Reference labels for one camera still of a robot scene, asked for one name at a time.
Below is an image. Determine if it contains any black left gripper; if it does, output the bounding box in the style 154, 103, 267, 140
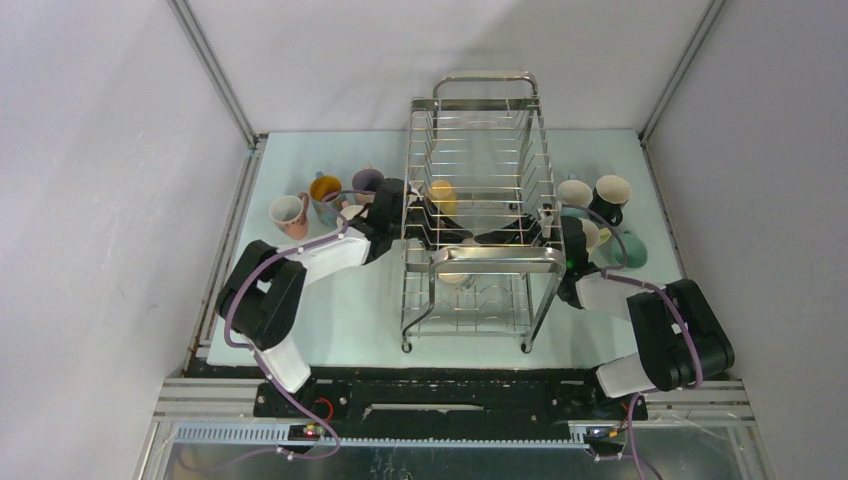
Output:
389, 197, 473, 252

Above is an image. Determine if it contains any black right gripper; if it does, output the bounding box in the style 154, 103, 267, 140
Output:
475, 212, 563, 273

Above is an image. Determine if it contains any orange yellow mug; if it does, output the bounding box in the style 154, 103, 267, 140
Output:
427, 179, 458, 215

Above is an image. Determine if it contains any cream seahorse pattern mug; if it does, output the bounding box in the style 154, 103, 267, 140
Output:
438, 273, 476, 289

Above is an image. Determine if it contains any light blue faceted mug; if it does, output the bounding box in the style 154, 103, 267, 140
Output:
557, 178, 593, 218

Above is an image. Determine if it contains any pale yellow faceted mug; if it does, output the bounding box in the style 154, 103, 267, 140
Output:
580, 218, 612, 254

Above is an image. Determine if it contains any iridescent pale pink mug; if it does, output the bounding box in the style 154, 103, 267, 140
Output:
351, 164, 385, 205

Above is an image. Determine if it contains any black mug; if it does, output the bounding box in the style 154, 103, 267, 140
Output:
588, 175, 632, 226

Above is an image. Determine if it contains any green mug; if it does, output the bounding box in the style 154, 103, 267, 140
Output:
610, 231, 649, 269

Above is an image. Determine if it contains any blue butterfly mug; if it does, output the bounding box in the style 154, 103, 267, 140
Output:
309, 172, 348, 228

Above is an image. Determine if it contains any salmon dotted mug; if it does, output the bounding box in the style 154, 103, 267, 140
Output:
269, 192, 310, 241

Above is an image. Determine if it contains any pink faceted mug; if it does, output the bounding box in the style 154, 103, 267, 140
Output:
340, 204, 364, 222

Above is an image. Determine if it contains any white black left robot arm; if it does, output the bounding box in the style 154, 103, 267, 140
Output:
215, 178, 472, 417

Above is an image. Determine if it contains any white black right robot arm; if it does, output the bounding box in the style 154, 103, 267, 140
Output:
475, 216, 735, 418

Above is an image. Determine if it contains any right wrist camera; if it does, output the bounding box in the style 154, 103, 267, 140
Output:
538, 204, 559, 239

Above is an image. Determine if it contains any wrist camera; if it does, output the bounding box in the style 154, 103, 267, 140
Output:
538, 204, 559, 239
406, 184, 424, 204

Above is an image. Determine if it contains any metal wire dish rack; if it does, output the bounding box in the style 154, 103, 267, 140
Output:
400, 71, 565, 352

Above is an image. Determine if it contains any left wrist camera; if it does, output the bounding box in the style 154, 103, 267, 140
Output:
406, 184, 424, 204

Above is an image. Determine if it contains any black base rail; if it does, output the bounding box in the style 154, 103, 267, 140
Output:
253, 367, 647, 442

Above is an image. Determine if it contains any aluminium frame post left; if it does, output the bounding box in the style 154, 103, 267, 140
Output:
167, 0, 259, 149

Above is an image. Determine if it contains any aluminium frame post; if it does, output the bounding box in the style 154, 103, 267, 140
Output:
167, 0, 259, 149
638, 0, 729, 147

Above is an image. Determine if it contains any aluminium frame post right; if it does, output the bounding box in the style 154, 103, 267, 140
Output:
638, 0, 729, 147

